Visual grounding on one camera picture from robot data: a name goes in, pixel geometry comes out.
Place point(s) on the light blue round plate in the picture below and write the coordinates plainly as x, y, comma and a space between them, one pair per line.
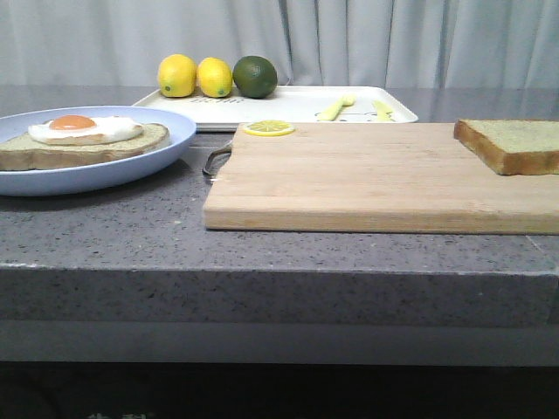
62, 181

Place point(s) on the fried egg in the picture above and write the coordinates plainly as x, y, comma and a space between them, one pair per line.
81, 130

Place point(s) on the bread slice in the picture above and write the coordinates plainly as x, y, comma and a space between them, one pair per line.
22, 152
512, 147

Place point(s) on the white bear tray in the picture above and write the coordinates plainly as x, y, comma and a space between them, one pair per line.
296, 104

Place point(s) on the lemon slice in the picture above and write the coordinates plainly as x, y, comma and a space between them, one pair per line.
268, 128

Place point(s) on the yellow plastic fork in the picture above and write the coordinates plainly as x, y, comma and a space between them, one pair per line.
332, 111

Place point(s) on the green lime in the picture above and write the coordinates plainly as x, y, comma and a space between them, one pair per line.
255, 77

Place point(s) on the wooden cutting board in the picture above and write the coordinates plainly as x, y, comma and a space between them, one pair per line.
411, 177

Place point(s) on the yellow plastic knife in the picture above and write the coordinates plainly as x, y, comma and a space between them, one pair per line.
384, 112

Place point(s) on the right yellow lemon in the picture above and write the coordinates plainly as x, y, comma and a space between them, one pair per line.
214, 77

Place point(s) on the yellow lemon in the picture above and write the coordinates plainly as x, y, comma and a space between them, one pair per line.
177, 76
214, 77

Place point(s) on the left yellow lemon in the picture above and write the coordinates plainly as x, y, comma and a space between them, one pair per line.
177, 76

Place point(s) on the grey curtain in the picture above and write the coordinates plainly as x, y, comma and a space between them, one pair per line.
446, 44

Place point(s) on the metal cutting board handle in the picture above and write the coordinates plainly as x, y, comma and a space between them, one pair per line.
216, 160

